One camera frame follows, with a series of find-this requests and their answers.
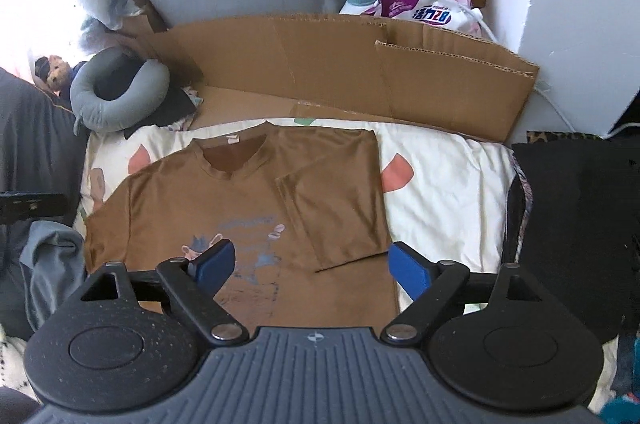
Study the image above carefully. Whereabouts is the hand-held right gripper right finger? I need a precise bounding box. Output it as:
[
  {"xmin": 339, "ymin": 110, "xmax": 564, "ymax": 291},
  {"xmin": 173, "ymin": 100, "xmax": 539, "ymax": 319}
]
[{"xmin": 380, "ymin": 241, "xmax": 543, "ymax": 346}]

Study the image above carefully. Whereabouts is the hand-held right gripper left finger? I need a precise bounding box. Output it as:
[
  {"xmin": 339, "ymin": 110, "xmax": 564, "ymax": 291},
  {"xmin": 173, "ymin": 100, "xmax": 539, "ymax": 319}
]
[{"xmin": 80, "ymin": 239, "xmax": 249, "ymax": 346}]

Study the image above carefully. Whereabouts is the brown printed t-shirt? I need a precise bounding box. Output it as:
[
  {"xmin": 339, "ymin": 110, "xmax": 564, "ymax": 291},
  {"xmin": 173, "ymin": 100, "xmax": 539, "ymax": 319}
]
[{"xmin": 82, "ymin": 121, "xmax": 401, "ymax": 330}]

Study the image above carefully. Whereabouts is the dark grey pillow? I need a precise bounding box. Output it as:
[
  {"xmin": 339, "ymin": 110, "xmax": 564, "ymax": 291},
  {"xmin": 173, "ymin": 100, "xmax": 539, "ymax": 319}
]
[{"xmin": 0, "ymin": 66, "xmax": 91, "ymax": 340}]

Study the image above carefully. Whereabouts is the cream bear-print bed sheet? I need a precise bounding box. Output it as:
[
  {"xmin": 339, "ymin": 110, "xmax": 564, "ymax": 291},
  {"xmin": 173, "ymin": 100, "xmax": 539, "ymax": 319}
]
[{"xmin": 80, "ymin": 116, "xmax": 640, "ymax": 424}]

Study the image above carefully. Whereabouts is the grey neck pillow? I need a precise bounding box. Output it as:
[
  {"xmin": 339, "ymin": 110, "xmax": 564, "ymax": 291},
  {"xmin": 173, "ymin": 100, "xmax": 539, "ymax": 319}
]
[{"xmin": 69, "ymin": 48, "xmax": 171, "ymax": 134}]

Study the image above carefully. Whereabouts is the small brown teddy bear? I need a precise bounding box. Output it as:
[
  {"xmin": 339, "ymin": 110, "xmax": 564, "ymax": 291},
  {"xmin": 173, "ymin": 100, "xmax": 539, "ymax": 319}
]
[{"xmin": 35, "ymin": 55, "xmax": 74, "ymax": 98}]

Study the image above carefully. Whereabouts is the white patterned knit blanket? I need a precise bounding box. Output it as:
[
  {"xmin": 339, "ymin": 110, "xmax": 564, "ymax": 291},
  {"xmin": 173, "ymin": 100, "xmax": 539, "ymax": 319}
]
[{"xmin": 0, "ymin": 324, "xmax": 32, "ymax": 388}]

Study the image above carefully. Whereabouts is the black garment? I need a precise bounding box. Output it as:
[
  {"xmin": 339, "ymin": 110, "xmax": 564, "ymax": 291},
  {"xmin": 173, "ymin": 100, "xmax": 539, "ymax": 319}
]
[{"xmin": 505, "ymin": 139, "xmax": 640, "ymax": 343}]

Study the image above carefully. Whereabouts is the fluffy blue-grey plush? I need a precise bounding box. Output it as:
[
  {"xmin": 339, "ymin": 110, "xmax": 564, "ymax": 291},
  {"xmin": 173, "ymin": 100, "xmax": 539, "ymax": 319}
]
[{"xmin": 80, "ymin": 16, "xmax": 127, "ymax": 53}]

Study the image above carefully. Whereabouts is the leopard print cloth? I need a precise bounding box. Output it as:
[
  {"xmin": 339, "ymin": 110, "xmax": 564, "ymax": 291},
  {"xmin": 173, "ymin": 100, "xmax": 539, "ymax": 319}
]
[{"xmin": 526, "ymin": 130, "xmax": 602, "ymax": 146}]

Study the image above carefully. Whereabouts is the large folded cardboard sheet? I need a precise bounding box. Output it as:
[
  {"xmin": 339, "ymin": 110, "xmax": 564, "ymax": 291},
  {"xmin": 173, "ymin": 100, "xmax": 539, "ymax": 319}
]
[{"xmin": 117, "ymin": 14, "xmax": 541, "ymax": 144}]

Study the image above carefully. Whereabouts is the teal cloth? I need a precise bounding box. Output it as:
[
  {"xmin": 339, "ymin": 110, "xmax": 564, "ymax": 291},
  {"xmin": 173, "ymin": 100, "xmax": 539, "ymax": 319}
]
[{"xmin": 597, "ymin": 394, "xmax": 640, "ymax": 424}]

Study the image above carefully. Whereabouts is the purple white detergent refill bag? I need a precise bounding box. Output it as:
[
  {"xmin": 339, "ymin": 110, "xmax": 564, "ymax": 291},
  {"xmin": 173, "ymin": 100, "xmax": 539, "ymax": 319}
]
[{"xmin": 362, "ymin": 0, "xmax": 484, "ymax": 36}]

